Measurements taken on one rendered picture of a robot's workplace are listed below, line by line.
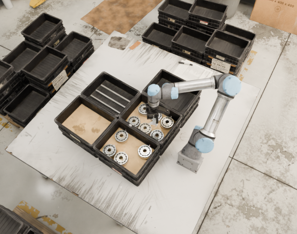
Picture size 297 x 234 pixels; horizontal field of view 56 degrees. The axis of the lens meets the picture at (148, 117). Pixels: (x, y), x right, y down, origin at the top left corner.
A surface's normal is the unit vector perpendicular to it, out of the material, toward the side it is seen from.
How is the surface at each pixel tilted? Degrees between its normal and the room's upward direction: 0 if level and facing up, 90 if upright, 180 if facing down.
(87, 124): 0
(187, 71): 0
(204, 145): 55
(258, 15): 73
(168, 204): 0
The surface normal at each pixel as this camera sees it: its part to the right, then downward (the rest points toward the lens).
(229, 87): 0.07, 0.17
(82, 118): -0.04, -0.52
